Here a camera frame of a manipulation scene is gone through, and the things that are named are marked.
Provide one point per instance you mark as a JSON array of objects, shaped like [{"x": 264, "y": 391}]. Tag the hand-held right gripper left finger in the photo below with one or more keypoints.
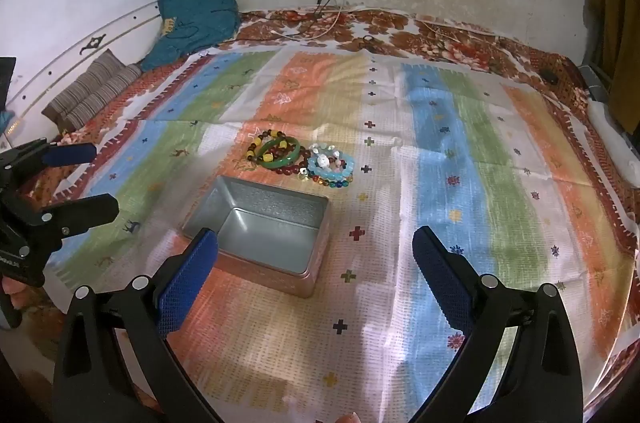
[{"x": 190, "y": 283}]

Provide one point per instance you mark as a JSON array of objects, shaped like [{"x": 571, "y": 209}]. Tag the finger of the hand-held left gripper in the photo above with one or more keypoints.
[
  {"x": 85, "y": 210},
  {"x": 70, "y": 154}
]

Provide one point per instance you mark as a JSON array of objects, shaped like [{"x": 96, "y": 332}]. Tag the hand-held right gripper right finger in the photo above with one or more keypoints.
[{"x": 440, "y": 273}]

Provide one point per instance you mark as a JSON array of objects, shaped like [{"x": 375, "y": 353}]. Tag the silver metal tin box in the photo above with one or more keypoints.
[{"x": 270, "y": 233}]

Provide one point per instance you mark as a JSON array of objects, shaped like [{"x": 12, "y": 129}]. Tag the green jade bangle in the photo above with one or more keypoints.
[{"x": 274, "y": 163}]

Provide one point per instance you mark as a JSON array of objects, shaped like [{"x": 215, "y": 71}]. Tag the person's left hand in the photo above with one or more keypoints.
[{"x": 12, "y": 298}]

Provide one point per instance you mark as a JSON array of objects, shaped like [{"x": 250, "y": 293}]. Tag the striped colourful blanket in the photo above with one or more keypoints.
[{"x": 400, "y": 203}]

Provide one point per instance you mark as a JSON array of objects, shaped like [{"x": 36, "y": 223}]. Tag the dark panel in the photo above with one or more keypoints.
[{"x": 7, "y": 83}]

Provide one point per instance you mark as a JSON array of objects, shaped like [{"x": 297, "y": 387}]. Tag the person's leg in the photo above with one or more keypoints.
[{"x": 348, "y": 418}]

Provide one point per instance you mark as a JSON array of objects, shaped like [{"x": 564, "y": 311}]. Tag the teal shirt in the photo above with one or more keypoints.
[{"x": 195, "y": 13}]

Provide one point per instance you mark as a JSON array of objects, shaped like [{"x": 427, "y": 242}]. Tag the small black object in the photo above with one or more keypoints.
[{"x": 550, "y": 77}]

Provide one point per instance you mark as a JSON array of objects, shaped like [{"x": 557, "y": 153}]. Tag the yellow hanging cloth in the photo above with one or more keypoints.
[{"x": 612, "y": 3}]

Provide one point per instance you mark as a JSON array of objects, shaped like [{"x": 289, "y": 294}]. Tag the black wall hook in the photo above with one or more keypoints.
[{"x": 94, "y": 44}]

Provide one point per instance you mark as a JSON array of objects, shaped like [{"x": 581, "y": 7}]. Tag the grey bed frame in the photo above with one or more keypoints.
[{"x": 595, "y": 83}]

